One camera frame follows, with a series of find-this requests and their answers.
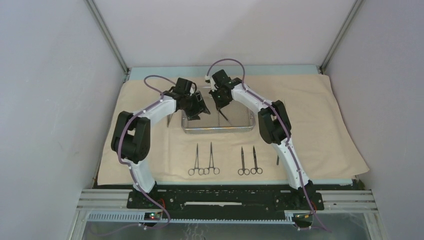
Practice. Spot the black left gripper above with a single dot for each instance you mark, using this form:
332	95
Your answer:
200	107

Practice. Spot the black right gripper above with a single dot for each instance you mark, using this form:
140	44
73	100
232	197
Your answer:
219	104

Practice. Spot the metal surgical instrument tray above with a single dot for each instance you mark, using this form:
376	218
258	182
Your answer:
241	118

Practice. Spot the metal hemostat clamp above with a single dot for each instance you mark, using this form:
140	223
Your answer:
196	168
211	165

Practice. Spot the metal surgical scissors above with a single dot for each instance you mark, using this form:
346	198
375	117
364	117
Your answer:
256	169

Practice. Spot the beige cloth wrap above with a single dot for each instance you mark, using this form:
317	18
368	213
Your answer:
320	137

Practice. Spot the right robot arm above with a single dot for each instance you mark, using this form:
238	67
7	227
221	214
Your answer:
273	122

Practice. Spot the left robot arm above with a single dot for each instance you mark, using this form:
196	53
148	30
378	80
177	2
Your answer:
131	139

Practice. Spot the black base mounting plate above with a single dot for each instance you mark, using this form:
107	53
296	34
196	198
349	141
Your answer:
272	196

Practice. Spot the aluminium frame rail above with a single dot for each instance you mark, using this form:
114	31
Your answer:
107	205

